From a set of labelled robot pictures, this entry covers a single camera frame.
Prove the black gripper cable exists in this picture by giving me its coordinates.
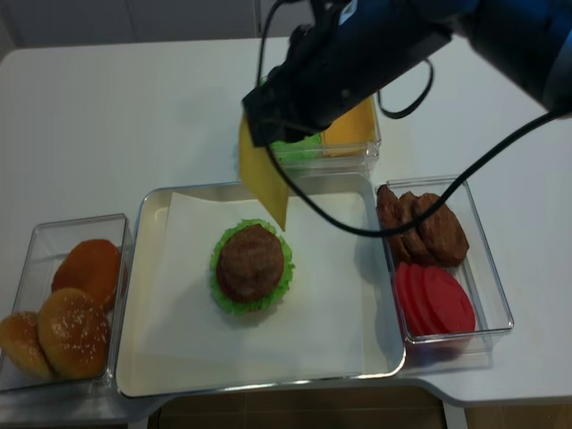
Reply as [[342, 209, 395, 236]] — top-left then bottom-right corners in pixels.
[[256, 0, 572, 238]]

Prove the green lettuce in container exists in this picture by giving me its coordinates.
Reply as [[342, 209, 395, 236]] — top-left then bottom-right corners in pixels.
[[271, 134, 322, 164]]

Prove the brown patty left in container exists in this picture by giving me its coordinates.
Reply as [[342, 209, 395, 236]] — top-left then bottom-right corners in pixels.
[[376, 185, 412, 264]]

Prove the green lettuce leaf on burger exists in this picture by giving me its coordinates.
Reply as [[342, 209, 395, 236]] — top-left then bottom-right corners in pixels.
[[209, 219, 295, 315]]

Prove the brown patty on burger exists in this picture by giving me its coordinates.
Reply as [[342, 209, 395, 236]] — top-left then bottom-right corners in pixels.
[[215, 223, 285, 304]]

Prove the sesame bun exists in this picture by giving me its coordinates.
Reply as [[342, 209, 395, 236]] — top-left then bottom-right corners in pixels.
[[38, 288, 110, 380], [1, 311, 55, 381]]

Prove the clear plastic bun container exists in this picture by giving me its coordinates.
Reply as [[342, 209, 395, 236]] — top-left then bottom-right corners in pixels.
[[1, 214, 133, 395]]

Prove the red tomato slice middle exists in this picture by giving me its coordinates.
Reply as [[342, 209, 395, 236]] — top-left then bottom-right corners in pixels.
[[408, 264, 441, 335]]

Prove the white metal serving tray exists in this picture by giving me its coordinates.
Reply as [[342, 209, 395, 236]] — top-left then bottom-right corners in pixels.
[[116, 182, 405, 397]]

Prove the sesame top bun left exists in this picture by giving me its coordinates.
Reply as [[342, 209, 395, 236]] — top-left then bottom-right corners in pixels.
[[1, 311, 55, 381]]

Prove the clear lettuce and cheese container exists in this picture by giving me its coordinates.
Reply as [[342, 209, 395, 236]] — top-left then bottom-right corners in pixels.
[[276, 99, 381, 176]]

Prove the yellow cheese slice stack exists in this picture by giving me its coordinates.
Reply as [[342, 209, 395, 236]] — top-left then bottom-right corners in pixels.
[[322, 97, 375, 157]]

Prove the red tomato slice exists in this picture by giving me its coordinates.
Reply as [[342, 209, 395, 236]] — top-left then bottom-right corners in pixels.
[[408, 264, 441, 335], [423, 266, 475, 333], [395, 262, 422, 336]]

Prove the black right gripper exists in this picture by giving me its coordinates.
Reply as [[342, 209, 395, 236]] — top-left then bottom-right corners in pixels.
[[242, 1, 452, 147]]

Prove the orange bottom bun in container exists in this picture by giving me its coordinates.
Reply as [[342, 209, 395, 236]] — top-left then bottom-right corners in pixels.
[[51, 239, 121, 312]]

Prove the sesame top bun right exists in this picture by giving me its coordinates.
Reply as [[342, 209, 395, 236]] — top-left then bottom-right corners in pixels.
[[38, 288, 110, 380]]

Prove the red tomato slice right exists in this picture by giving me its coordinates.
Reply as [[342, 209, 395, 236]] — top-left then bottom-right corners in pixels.
[[423, 266, 475, 333]]

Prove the brown patty right in container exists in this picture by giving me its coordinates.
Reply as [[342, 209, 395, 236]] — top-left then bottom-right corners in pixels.
[[416, 204, 469, 267]]

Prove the red tomato slice left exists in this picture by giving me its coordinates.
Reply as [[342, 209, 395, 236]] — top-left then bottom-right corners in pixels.
[[395, 262, 422, 336]]

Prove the clear patty and tomato container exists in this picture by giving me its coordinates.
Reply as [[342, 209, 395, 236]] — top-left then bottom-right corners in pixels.
[[403, 183, 514, 349]]

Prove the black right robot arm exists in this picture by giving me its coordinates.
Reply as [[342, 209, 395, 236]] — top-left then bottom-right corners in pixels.
[[242, 1, 571, 147]]

